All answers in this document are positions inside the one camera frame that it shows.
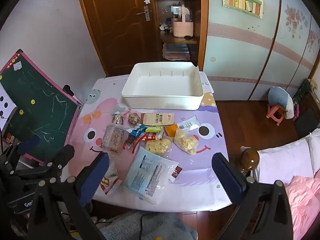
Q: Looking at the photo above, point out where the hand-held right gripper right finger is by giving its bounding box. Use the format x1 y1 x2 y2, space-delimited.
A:
211 152 294 240

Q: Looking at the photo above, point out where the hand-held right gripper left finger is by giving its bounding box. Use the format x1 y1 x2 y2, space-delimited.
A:
27 152 110 240

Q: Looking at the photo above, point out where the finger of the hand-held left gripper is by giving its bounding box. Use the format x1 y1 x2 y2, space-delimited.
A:
0 134 41 173
21 144 75 178

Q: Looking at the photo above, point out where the red white snack packet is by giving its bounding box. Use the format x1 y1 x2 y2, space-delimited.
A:
99 162 122 195

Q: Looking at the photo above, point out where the clear red-edged biscuit packet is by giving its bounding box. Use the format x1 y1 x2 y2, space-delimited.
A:
101 124 127 153

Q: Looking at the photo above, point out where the large blue white bag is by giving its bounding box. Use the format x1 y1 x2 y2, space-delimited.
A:
123 146 180 205

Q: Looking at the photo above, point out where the clear yellow cake packet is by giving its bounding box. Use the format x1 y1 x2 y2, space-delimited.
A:
145 137 172 155
174 128 198 155

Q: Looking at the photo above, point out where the blue snack packet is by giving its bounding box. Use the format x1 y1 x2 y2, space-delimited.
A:
126 125 147 137

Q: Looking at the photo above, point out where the orange white snack packet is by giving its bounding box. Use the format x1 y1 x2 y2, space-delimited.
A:
164 116 201 137

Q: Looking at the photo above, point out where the brown cracker packet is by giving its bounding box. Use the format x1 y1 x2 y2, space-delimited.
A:
141 112 176 126

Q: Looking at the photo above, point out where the white plastic bin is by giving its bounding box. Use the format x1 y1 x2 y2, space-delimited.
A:
121 62 206 111

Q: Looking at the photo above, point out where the brown wooden bedpost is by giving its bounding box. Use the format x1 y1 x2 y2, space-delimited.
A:
237 148 260 176

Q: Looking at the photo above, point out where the pink framed chalkboard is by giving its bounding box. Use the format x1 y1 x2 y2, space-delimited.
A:
0 49 85 169

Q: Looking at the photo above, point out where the white dotted card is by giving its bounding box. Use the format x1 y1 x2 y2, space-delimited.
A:
0 82 18 131

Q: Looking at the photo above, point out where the dark red-edged snack packet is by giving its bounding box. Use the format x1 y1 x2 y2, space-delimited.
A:
124 132 148 152

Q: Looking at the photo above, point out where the small brown packet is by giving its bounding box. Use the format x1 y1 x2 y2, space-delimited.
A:
168 166 183 183

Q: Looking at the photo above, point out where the grey fluffy rug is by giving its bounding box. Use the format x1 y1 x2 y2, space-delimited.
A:
94 209 198 240

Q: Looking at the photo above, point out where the white pillow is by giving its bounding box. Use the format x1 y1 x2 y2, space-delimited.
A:
257 137 315 183
308 128 320 171

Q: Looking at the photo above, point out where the pink blanket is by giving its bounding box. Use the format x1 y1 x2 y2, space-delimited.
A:
284 169 320 240

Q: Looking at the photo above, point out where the pink plastic stool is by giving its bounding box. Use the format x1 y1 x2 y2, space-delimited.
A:
266 104 287 126

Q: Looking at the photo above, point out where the pink stool with cushion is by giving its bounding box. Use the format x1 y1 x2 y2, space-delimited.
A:
268 86 295 119

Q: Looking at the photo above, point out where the dark cabinet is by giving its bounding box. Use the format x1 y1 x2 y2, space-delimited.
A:
293 91 320 138

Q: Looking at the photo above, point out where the pale floral wardrobe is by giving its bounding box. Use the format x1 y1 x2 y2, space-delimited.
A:
202 0 320 102

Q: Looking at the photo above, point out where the brown wooden door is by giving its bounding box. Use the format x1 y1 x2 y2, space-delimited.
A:
74 0 156 77

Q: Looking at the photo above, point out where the stack of folded towels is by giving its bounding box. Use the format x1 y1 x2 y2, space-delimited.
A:
162 43 191 61

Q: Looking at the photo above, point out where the small toiletries cluster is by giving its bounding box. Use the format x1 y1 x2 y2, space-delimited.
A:
159 17 173 33

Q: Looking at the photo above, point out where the wooden corner shelf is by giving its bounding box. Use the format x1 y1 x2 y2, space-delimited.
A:
152 0 209 67

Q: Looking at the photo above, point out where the black cable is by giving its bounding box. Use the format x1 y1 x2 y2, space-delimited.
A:
138 212 151 240

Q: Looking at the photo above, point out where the pink handled basket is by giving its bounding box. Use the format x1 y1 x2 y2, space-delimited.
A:
171 3 194 37

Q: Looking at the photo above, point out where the metal door handle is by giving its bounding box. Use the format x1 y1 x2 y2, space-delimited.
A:
136 5 151 22

